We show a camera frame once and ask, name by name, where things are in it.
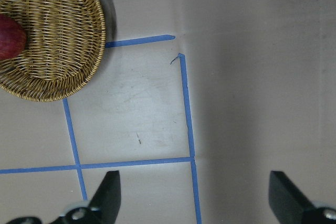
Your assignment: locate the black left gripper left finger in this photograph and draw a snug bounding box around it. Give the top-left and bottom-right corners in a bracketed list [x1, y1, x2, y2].
[59, 171, 121, 223]

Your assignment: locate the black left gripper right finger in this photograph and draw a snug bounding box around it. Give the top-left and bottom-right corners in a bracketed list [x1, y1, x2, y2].
[268, 170, 335, 224]

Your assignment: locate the wicker basket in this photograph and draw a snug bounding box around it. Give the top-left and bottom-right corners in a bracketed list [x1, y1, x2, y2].
[1, 0, 106, 102]

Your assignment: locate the dark red apple in basket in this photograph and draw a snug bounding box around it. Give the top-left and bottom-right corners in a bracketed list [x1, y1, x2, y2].
[1, 14, 27, 60]

